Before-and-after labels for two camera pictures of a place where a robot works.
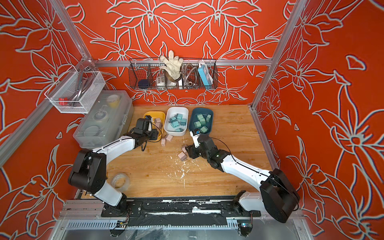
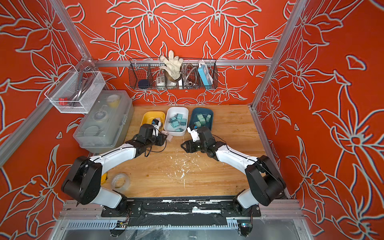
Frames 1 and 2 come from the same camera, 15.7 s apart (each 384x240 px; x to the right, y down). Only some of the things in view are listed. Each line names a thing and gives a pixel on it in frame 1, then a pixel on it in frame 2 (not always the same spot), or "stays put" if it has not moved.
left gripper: (154, 132) to (161, 139)
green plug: (207, 118) stays put
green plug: (197, 124) stays put
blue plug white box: (183, 122) stays put
